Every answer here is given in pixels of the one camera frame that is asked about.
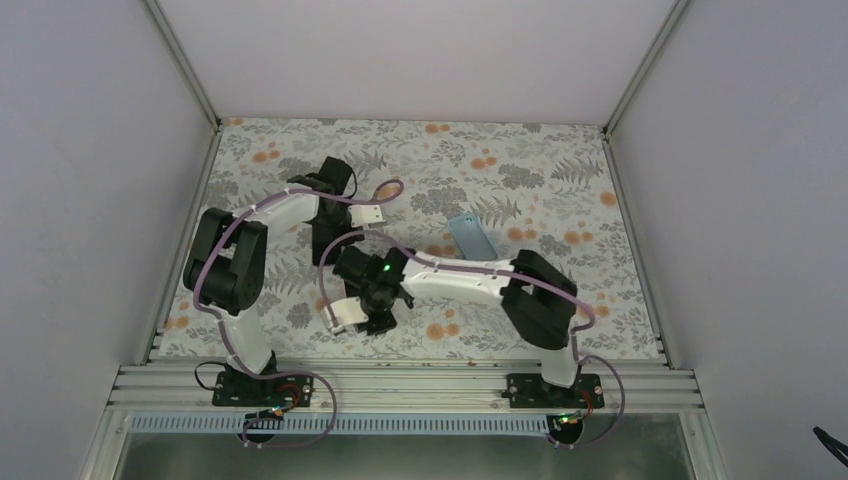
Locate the light blue phone case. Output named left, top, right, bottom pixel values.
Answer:
left=447, top=213, right=499, bottom=261

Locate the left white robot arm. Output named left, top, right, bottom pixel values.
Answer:
left=183, top=157, right=363, bottom=405

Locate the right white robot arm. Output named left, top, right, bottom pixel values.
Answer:
left=321, top=246, right=581, bottom=407

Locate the floral patterned table mat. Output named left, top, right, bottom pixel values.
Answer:
left=158, top=117, right=664, bottom=362

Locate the black object bottom right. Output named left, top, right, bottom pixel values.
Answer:
left=812, top=426, right=848, bottom=467

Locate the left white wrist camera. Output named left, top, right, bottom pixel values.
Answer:
left=348, top=204, right=385, bottom=228

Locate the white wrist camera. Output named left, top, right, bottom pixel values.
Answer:
left=321, top=297, right=369, bottom=335
left=348, top=204, right=385, bottom=228

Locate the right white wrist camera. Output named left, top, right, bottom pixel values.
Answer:
left=321, top=297, right=369, bottom=335

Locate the grey slotted cable duct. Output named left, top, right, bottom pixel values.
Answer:
left=127, top=412, right=549, bottom=437

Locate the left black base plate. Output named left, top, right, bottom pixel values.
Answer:
left=211, top=366, right=314, bottom=409

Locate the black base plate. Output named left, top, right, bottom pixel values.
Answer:
left=211, top=366, right=314, bottom=409
left=501, top=373, right=605, bottom=409

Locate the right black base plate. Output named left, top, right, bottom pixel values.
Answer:
left=501, top=373, right=605, bottom=409

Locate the aluminium rail frame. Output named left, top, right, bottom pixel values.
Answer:
left=107, top=361, right=705, bottom=413

